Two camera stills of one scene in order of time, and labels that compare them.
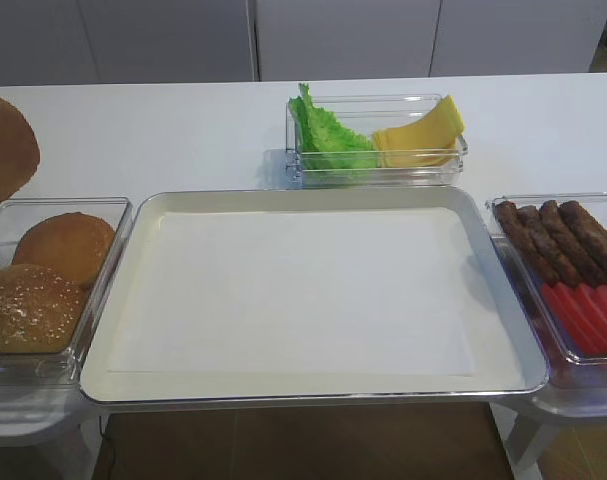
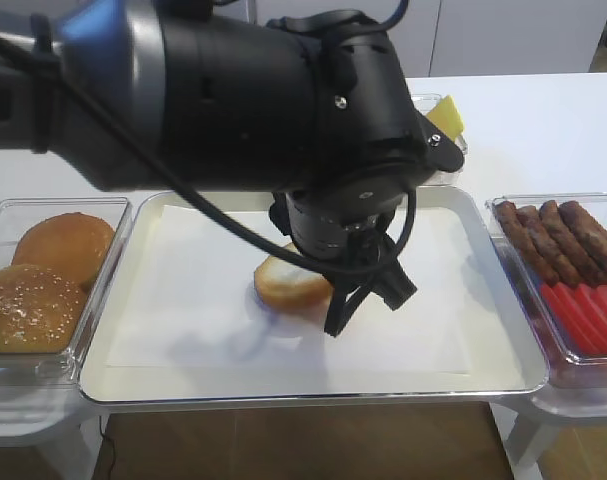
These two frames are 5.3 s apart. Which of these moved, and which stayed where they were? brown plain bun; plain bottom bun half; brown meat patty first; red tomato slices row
Moved: plain bottom bun half
Stayed: brown plain bun; red tomato slices row; brown meat patty first
